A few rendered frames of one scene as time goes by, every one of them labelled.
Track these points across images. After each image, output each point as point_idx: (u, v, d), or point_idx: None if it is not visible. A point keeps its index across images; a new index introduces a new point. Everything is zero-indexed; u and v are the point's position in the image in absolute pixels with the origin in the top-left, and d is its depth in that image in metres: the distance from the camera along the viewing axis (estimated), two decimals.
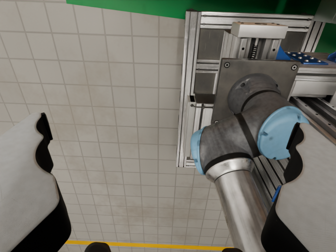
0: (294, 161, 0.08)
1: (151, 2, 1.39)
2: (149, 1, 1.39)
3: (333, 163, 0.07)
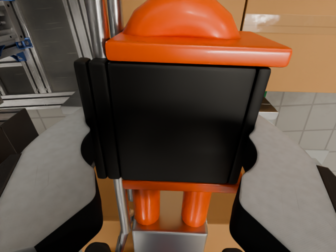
0: (249, 150, 0.09)
1: None
2: None
3: (281, 146, 0.08)
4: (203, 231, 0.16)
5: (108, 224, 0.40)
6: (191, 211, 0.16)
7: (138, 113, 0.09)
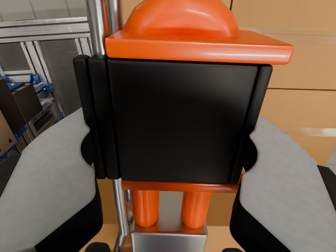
0: (249, 149, 0.09)
1: None
2: None
3: (282, 146, 0.08)
4: (202, 233, 0.16)
5: (106, 227, 0.40)
6: (191, 212, 0.15)
7: (138, 111, 0.09)
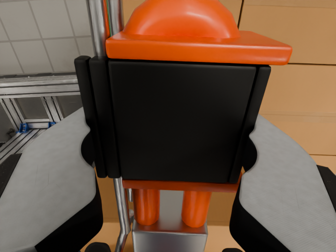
0: (249, 149, 0.09)
1: (109, 24, 1.15)
2: (109, 22, 1.14)
3: (281, 146, 0.08)
4: (203, 232, 0.16)
5: (108, 225, 0.40)
6: (191, 211, 0.15)
7: (138, 111, 0.09)
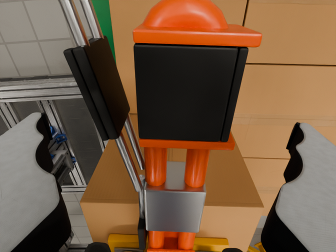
0: (294, 161, 0.08)
1: (106, 25, 1.11)
2: (106, 23, 1.10)
3: (333, 163, 0.07)
4: (202, 190, 0.20)
5: (115, 206, 0.44)
6: (192, 172, 0.19)
7: (154, 82, 0.13)
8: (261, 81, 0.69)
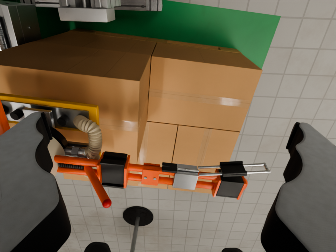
0: (294, 161, 0.08)
1: (196, 17, 1.43)
2: (197, 17, 1.43)
3: (333, 163, 0.07)
4: (195, 189, 0.62)
5: (136, 101, 0.75)
6: (201, 186, 0.62)
7: (235, 185, 0.59)
8: (167, 136, 1.32)
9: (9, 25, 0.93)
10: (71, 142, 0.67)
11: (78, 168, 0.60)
